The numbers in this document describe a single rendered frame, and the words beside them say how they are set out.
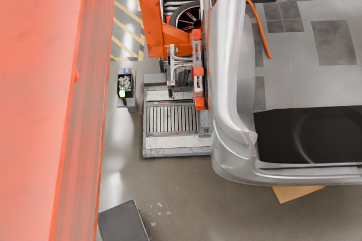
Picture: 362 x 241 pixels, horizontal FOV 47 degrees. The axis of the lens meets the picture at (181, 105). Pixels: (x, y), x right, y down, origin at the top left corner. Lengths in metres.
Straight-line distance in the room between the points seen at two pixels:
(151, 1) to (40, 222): 3.05
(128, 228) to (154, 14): 1.80
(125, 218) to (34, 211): 3.02
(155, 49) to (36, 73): 3.32
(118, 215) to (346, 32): 2.43
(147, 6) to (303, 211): 2.27
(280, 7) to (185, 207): 1.99
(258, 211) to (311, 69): 1.36
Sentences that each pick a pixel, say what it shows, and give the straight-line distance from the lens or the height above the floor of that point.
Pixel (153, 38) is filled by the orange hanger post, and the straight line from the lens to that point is 3.86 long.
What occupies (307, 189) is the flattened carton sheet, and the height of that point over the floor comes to 0.01.
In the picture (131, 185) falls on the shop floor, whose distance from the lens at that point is 4.04.
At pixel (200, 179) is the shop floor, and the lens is 4.00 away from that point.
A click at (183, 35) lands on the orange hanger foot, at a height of 0.72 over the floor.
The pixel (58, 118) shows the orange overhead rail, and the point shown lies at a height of 3.22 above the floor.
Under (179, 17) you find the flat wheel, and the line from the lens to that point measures 4.43.
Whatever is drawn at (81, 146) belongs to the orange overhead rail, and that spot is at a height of 3.00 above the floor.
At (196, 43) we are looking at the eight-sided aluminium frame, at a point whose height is 1.12.
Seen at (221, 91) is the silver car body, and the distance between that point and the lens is 2.48.
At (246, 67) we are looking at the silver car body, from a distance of 3.09.
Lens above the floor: 3.74
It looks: 59 degrees down
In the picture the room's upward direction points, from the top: 5 degrees counter-clockwise
